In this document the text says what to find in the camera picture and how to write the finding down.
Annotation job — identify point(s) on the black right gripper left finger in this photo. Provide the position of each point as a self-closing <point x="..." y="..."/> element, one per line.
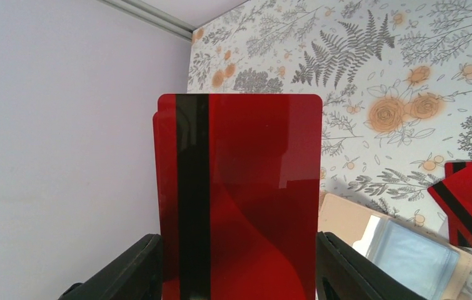
<point x="137" y="273"/>

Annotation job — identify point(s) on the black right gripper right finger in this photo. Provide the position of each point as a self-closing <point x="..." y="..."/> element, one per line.
<point x="343" y="273"/>

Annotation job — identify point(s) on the beige leather card holder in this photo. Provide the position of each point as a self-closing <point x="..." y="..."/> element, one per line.
<point x="427" y="265"/>

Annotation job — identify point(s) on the floral patterned table mat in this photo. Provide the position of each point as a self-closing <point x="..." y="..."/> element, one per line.
<point x="395" y="78"/>

